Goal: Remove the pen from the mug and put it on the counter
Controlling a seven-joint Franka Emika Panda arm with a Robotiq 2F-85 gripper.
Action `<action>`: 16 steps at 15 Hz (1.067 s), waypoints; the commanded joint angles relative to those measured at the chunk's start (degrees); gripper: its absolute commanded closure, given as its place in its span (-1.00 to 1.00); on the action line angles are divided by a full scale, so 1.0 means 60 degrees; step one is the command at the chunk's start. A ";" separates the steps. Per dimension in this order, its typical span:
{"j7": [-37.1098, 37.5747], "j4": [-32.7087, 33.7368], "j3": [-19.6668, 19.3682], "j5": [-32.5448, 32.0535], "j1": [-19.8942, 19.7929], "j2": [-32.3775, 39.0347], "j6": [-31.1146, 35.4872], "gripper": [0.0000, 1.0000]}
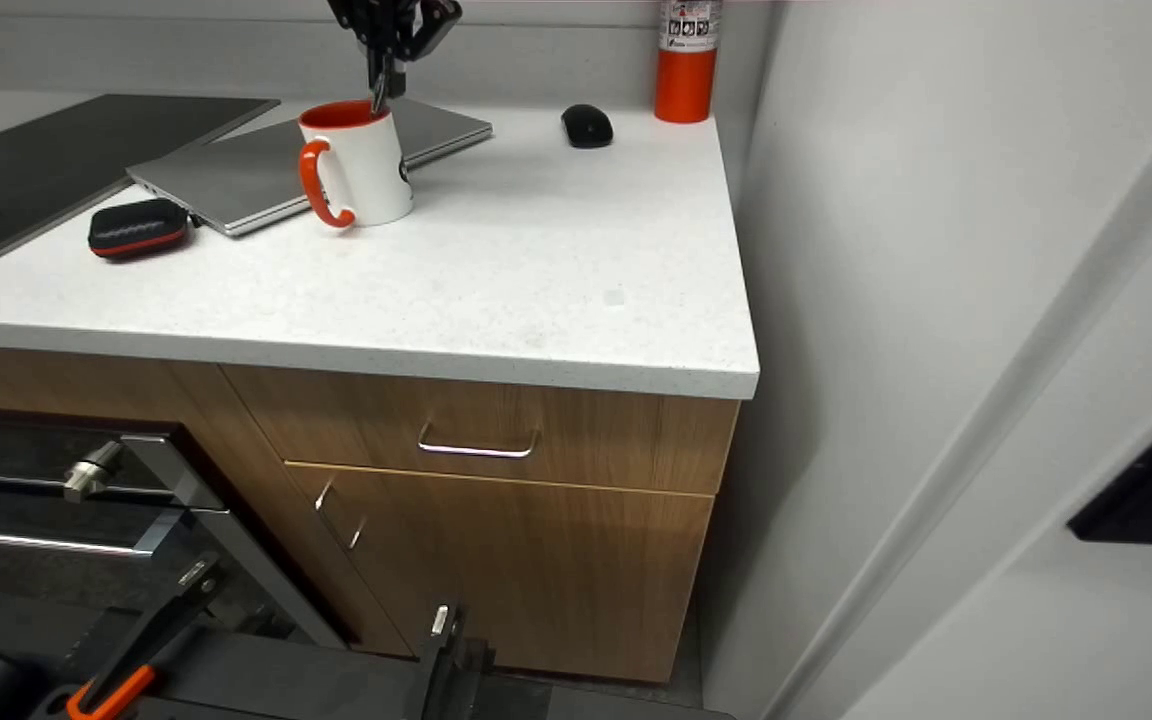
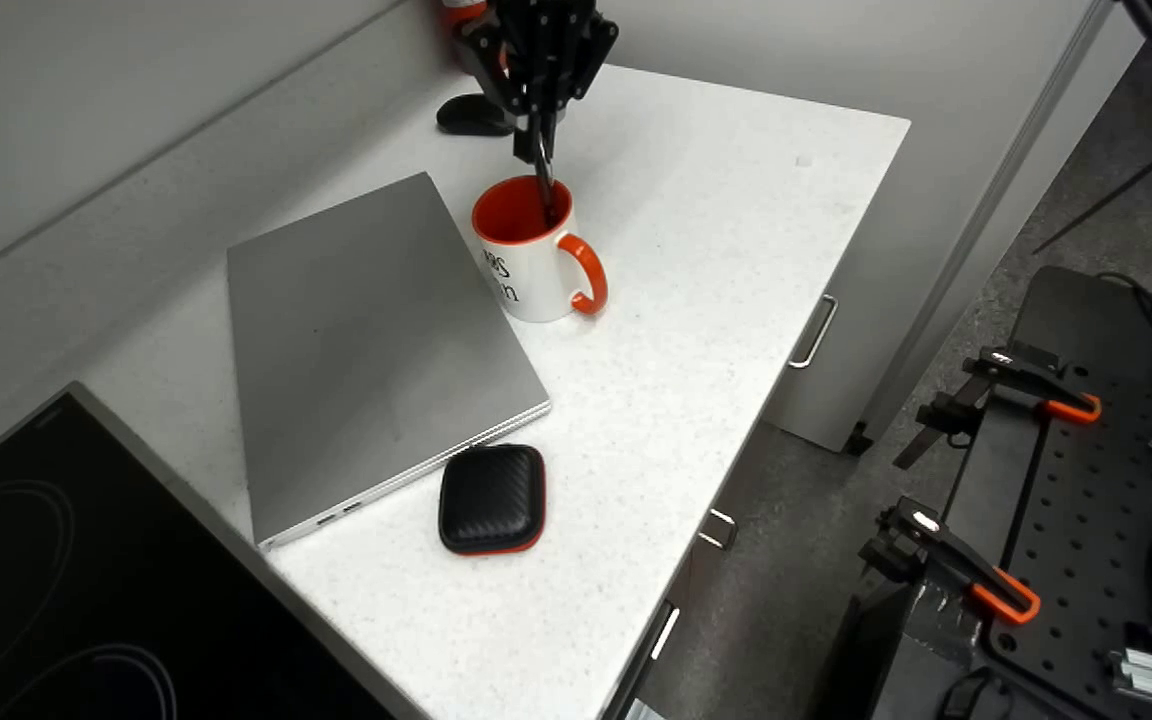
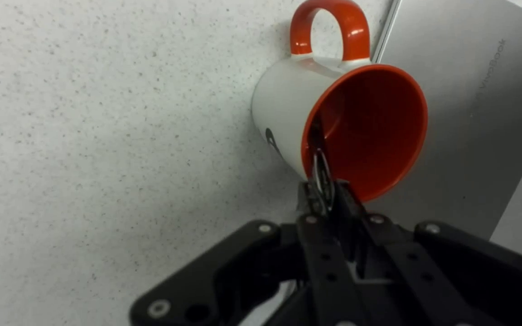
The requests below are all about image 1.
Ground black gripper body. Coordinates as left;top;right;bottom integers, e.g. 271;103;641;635
325;0;468;63

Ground wooden counter cabinet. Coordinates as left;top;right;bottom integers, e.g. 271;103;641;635
0;341;746;690

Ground silver closed laptop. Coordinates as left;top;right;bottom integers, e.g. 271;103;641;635
123;91;494;243

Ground black computer mouse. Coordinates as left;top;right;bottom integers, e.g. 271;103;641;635
560;99;618;153

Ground black zip case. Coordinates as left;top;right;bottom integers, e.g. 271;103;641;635
83;195;196;267

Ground orange fire extinguisher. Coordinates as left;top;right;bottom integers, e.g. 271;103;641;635
647;0;727;130

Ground black glass cooktop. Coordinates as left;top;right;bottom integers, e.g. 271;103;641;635
0;89;282;274

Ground black perforated robot table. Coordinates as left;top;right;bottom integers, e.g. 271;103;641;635
0;583;739;720

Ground white mug with orange handle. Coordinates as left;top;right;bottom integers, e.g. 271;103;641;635
297;95;416;238

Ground silver drawer handle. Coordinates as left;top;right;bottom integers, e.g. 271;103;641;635
410;422;540;470

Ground built-in oven with silver handle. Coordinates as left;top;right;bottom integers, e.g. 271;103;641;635
0;407;226;592

